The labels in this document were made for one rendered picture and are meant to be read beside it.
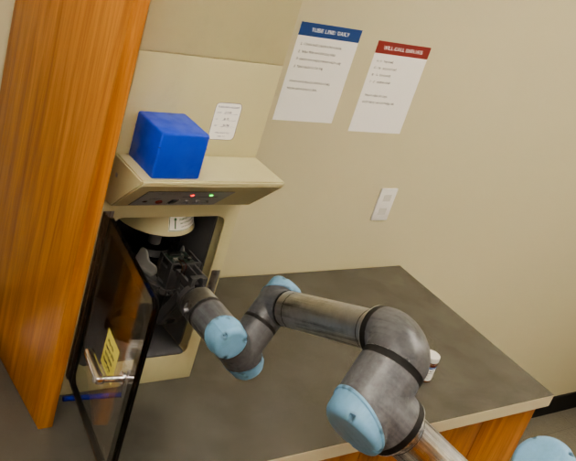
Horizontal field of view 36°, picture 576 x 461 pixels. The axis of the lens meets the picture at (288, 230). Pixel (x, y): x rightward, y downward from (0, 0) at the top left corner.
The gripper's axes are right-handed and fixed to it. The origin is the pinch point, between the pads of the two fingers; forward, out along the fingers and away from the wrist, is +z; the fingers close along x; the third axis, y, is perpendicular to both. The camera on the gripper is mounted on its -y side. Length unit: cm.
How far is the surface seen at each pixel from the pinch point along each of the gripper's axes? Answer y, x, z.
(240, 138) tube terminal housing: 33.5, -7.9, -9.0
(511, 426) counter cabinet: -40, -109, -36
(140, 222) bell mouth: 11.6, 7.3, -4.4
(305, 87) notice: 31, -56, 34
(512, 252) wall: -27, -180, 34
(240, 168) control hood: 29.5, -5.7, -14.7
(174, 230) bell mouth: 11.5, 0.9, -7.4
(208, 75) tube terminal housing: 46.1, 3.7, -9.1
